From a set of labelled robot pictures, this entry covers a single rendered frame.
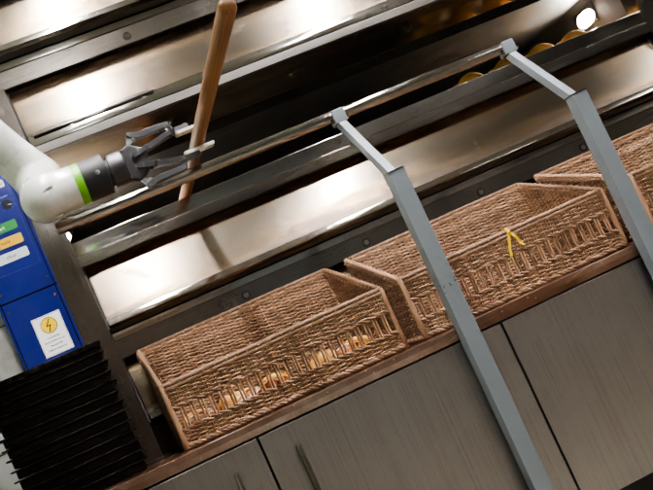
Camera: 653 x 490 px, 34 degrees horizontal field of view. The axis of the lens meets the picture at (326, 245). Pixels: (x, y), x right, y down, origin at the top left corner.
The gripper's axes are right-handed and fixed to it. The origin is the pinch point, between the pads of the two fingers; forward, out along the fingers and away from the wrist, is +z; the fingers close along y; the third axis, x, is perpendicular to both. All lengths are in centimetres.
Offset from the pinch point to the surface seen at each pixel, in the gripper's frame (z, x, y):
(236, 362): -11, -5, 49
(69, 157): -25, -46, -18
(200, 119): -0.9, 22.1, 1.7
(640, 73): 137, -53, 19
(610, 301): 72, 1, 71
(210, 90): -0.4, 41.6, 2.3
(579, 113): 83, 7, 29
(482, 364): 36, 7, 71
